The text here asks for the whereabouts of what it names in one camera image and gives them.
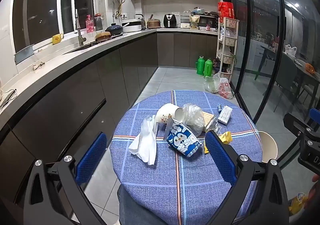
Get black toaster oven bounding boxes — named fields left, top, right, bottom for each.
left=190, top=12, right=220, bottom=28

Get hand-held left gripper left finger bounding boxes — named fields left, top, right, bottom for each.
left=24, top=132, right=110, bottom=225

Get black-framed glass sliding door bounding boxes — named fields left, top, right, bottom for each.
left=220, top=0, right=320, bottom=163

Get brown rice cooker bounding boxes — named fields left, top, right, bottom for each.
left=147, top=14, right=162, bottom=28

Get blue penguin tissue packet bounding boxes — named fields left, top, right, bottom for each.
left=166, top=122, right=203, bottom=159

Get blue plaid tablecloth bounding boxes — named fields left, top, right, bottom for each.
left=109, top=90, right=263, bottom=225

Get white medicine box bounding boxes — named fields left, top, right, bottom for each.
left=217, top=105, right=232, bottom=125

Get cream round bin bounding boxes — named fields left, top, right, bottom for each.
left=257, top=131, right=278, bottom=163

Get brown clay pot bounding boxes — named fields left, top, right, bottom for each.
left=95, top=31, right=111, bottom=41

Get dark dining table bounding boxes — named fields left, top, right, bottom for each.
left=255, top=40, right=320, bottom=105

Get yellow blue packet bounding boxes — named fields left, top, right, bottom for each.
left=289, top=193, right=308, bottom=215

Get dark bottle with cloth cap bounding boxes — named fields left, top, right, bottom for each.
left=94, top=13, right=103, bottom=31

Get dark blue lidded pot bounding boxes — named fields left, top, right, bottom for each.
left=105, top=23, right=124, bottom=35

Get dark flat device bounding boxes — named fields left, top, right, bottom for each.
left=0, top=88, right=18, bottom=110

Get crumpled white tissue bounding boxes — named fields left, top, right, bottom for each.
left=128, top=115, right=158, bottom=165

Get pink bottle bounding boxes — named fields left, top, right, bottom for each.
left=85, top=15, right=95, bottom=33

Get yellow mug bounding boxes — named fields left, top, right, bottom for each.
left=52, top=33, right=64, bottom=45

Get steel kettle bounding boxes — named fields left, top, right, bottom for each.
left=135, top=14, right=146, bottom=29

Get grey kitchen counter cabinets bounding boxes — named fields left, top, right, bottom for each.
left=0, top=27, right=219, bottom=205

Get kitchen sink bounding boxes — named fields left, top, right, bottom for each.
left=62, top=42, right=93, bottom=54

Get steel cleaver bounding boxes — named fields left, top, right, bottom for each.
left=14, top=44, right=35, bottom=65

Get white tiered steamer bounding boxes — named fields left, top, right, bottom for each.
left=179, top=11, right=191, bottom=29

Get green thermos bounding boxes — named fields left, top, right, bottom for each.
left=196, top=56, right=205, bottom=76
left=204, top=58, right=213, bottom=78

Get yellow crumpled wrapper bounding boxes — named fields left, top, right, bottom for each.
left=218, top=131, right=232, bottom=145

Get clear crumpled plastic bag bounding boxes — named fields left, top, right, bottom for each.
left=182, top=103, right=206, bottom=137

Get steel kitchen faucet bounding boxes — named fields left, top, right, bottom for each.
left=74, top=9, right=87, bottom=46

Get black air fryer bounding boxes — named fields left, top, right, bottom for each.
left=164, top=14, right=177, bottom=28

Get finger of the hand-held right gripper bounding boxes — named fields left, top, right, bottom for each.
left=309, top=107, right=320, bottom=126
left=283, top=113, right=312, bottom=138

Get grey dining chair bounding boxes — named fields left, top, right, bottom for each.
left=274, top=52, right=298, bottom=113

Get cream tiered storage rack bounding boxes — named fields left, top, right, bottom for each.
left=216, top=17, right=240, bottom=81

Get clear plastic floor bag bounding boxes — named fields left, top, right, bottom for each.
left=203, top=72, right=222, bottom=93

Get white electric cooker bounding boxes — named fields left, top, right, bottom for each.
left=122, top=17, right=142, bottom=33

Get red bag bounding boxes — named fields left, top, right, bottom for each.
left=217, top=2, right=234, bottom=19

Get kitchen window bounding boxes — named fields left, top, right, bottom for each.
left=12, top=0, right=95, bottom=53

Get white patterned paper cup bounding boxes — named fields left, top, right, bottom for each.
left=155, top=103, right=184, bottom=125

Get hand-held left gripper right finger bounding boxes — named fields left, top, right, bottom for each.
left=204, top=130, right=290, bottom=225

